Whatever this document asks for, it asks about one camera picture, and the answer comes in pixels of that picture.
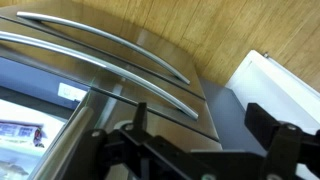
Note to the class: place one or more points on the white fridge label sticker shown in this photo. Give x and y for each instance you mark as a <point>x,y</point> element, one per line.
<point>73,91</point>

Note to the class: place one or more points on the deep stainless refrigerator drawer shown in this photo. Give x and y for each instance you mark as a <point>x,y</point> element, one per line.
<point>160,46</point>

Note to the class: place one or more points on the refrigerator door with dispenser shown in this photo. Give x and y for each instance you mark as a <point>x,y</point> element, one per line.
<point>186,136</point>

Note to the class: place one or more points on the white door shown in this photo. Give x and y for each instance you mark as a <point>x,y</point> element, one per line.
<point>283,90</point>

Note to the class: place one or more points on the stainless steel refrigerator body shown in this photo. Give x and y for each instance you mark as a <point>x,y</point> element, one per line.
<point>26,80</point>

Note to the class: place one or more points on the shallow stainless refrigerator drawer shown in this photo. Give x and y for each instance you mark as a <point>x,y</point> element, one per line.
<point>133,95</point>

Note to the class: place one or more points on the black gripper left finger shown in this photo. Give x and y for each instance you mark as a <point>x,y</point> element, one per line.
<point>100,156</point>

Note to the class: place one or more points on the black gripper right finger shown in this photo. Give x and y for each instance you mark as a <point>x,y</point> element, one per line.
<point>283,146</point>

